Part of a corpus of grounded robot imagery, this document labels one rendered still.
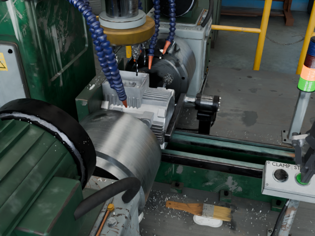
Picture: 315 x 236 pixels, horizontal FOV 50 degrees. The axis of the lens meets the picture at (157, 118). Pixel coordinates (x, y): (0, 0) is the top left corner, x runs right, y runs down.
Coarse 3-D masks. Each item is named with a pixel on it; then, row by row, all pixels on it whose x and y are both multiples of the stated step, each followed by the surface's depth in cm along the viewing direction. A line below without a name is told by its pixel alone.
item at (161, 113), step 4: (172, 92) 109; (104, 104) 103; (108, 104) 103; (104, 108) 103; (108, 108) 104; (160, 112) 99; (164, 112) 99; (160, 116) 99; (164, 116) 99; (164, 144) 106; (164, 148) 107
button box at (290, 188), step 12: (264, 168) 83; (276, 168) 81; (288, 168) 81; (264, 180) 80; (276, 180) 80; (288, 180) 80; (312, 180) 79; (264, 192) 82; (276, 192) 81; (288, 192) 79; (300, 192) 78; (312, 192) 77
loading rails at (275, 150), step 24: (168, 144) 118; (192, 144) 116; (216, 144) 114; (240, 144) 114; (264, 144) 112; (168, 168) 111; (192, 168) 108; (216, 168) 105; (240, 168) 103; (216, 192) 111; (240, 192) 108
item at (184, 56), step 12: (156, 48) 119; (168, 48) 120; (180, 48) 125; (132, 60) 123; (156, 60) 120; (168, 60) 119; (180, 60) 119; (192, 60) 130; (144, 72) 124; (156, 72) 123; (168, 72) 121; (180, 72) 121; (192, 72) 129; (156, 84) 126; (168, 84) 121; (180, 84) 123
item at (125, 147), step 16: (96, 112) 86; (112, 112) 85; (96, 128) 79; (112, 128) 79; (128, 128) 81; (144, 128) 85; (96, 144) 74; (112, 144) 75; (128, 144) 78; (144, 144) 82; (112, 160) 73; (128, 160) 75; (144, 160) 79; (160, 160) 90; (96, 176) 73; (112, 176) 71; (128, 176) 74; (144, 176) 77; (144, 192) 77
